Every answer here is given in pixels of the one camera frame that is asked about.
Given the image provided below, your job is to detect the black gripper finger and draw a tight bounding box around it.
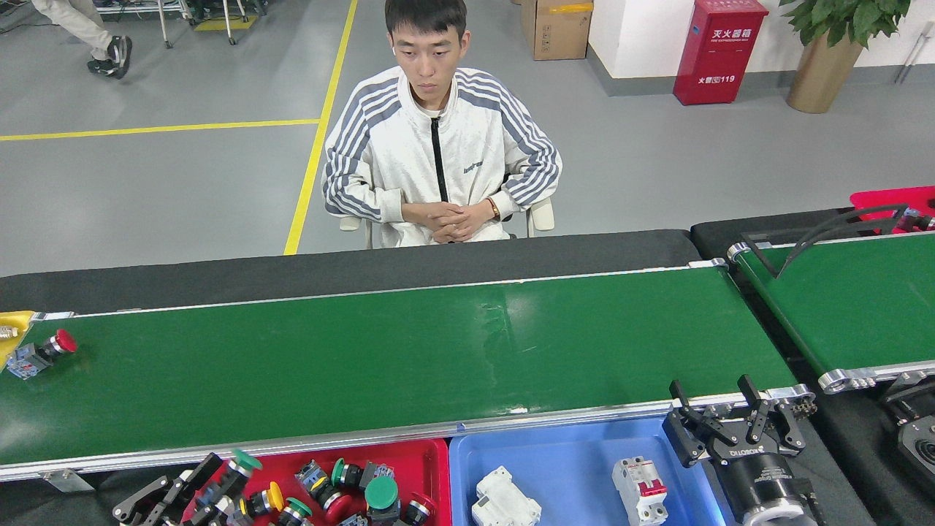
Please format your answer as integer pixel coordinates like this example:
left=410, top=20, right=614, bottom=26
left=736, top=374, right=808, bottom=457
left=112, top=451, right=224, bottom=526
left=662, top=378, right=739, bottom=468

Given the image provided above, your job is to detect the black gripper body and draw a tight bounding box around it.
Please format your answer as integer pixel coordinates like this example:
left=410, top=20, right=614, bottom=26
left=709, top=444, right=819, bottom=523

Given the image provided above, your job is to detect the white circuit breaker red lever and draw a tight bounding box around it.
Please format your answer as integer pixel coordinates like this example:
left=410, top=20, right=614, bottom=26
left=612, top=457, right=669, bottom=526

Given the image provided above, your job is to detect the yellow push button switch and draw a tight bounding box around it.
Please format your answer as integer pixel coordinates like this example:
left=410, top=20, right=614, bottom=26
left=237, top=481, right=285, bottom=521

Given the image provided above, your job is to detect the plain white circuit breaker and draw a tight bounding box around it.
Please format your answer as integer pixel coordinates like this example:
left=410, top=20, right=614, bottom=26
left=471, top=466, right=543, bottom=526

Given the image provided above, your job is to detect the blue plastic tray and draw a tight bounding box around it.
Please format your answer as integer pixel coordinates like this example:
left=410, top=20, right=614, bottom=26
left=448, top=416, right=728, bottom=526

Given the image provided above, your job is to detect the black conveyor motor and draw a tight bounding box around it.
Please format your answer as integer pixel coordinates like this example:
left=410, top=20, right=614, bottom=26
left=880, top=371, right=935, bottom=490

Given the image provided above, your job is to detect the short green conveyor belt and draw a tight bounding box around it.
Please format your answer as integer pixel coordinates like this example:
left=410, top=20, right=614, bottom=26
left=727, top=231, right=935, bottom=395

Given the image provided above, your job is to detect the yellow plastic tray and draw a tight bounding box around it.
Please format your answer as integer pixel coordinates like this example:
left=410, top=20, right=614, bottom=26
left=0, top=310, right=36, bottom=370

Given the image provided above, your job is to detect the long green conveyor belt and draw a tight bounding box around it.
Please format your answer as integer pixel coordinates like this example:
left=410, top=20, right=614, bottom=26
left=0, top=258, right=817, bottom=483

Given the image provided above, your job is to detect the red plastic tray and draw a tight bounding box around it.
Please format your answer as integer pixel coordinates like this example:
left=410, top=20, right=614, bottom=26
left=183, top=437, right=452, bottom=526

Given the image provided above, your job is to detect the person's left hand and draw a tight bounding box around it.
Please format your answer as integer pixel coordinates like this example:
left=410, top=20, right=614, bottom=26
left=433, top=200, right=499, bottom=245

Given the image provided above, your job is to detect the person's right hand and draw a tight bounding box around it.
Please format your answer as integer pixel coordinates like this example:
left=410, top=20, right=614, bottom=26
left=401, top=202, right=452, bottom=243

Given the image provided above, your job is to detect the red plastic bin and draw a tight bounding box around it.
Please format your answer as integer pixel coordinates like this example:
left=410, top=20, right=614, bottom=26
left=850, top=186, right=935, bottom=235

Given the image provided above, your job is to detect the potted plant in gold pot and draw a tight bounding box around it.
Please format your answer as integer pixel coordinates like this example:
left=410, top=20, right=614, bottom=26
left=779, top=0, right=914, bottom=115

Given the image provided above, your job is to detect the red fire extinguisher box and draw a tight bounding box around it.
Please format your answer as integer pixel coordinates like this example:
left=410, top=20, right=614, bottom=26
left=673, top=0, right=769, bottom=106

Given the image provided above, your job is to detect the cardboard box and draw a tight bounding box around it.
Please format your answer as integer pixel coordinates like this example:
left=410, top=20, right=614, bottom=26
left=520, top=0, right=594, bottom=61

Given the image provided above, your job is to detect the white stand on wheels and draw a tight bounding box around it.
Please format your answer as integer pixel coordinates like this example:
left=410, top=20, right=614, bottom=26
left=95, top=0, right=256, bottom=48

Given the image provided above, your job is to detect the walking person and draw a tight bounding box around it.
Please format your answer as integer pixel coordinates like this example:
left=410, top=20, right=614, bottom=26
left=31, top=0, right=134, bottom=80

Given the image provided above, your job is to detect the black conveyor guide bracket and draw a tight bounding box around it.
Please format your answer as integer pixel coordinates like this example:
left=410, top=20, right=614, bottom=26
left=741, top=205, right=910, bottom=278

